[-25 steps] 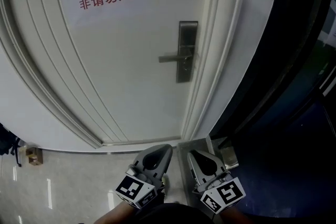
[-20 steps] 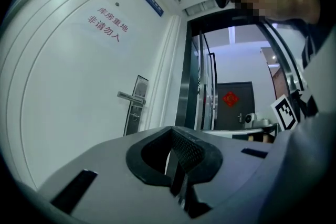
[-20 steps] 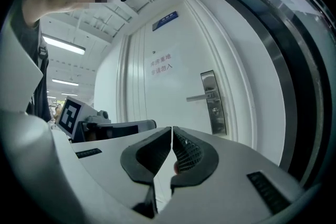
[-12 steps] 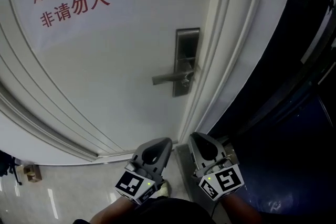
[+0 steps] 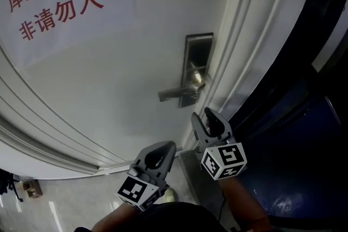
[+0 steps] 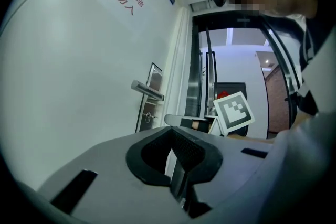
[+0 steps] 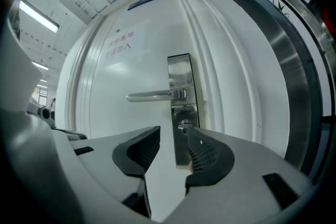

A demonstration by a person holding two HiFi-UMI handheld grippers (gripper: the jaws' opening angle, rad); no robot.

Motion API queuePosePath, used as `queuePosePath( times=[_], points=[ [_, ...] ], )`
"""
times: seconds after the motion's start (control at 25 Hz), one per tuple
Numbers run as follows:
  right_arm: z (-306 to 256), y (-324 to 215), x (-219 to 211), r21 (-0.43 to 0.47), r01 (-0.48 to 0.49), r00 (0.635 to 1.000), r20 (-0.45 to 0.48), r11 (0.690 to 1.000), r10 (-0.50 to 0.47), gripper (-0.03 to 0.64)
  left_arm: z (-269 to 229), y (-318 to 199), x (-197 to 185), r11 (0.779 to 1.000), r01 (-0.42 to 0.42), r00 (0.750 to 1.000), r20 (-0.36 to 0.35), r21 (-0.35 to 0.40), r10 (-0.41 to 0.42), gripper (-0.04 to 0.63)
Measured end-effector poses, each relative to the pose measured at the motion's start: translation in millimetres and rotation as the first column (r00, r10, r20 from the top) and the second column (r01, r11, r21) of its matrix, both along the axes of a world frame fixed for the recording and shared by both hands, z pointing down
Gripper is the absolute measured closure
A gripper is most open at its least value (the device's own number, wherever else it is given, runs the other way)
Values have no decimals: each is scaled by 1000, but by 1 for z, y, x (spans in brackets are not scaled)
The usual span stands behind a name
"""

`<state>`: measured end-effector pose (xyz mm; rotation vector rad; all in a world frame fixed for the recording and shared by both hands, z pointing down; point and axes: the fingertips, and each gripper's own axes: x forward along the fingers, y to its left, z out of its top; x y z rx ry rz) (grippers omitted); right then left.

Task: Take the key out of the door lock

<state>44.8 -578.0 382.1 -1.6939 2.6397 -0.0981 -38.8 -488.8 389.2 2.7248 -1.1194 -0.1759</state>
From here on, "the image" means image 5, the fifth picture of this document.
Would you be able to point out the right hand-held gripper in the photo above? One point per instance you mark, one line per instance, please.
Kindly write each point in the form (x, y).
(223, 160)

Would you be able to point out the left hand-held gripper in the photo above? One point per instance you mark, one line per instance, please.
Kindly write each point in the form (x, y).
(136, 190)

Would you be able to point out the silver door lock plate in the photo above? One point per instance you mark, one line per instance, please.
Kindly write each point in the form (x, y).
(198, 49)

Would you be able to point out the person's right forearm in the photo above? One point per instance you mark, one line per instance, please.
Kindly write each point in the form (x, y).
(242, 206)

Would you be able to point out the person's left forearm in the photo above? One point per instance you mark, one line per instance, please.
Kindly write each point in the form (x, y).
(117, 217)

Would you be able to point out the grey stone door threshold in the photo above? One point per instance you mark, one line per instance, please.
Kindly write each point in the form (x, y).
(194, 171)

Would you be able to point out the white panelled door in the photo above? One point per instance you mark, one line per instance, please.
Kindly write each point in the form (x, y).
(108, 68)

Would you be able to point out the pale green shoe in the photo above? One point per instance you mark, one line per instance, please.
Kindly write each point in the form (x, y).
(170, 195)

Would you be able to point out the person's dark clothing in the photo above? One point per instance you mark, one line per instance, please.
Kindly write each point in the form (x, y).
(174, 218)

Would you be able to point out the dark blue glossy panel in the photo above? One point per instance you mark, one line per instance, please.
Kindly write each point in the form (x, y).
(293, 165)

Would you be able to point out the brown cardboard box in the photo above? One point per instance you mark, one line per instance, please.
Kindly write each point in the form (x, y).
(32, 188)

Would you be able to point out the black chair base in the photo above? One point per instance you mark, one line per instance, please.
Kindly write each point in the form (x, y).
(11, 184)

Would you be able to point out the white paper sign red print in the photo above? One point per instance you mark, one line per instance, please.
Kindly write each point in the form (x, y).
(68, 8)

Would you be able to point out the white door frame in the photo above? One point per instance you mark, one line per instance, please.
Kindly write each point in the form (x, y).
(255, 35)

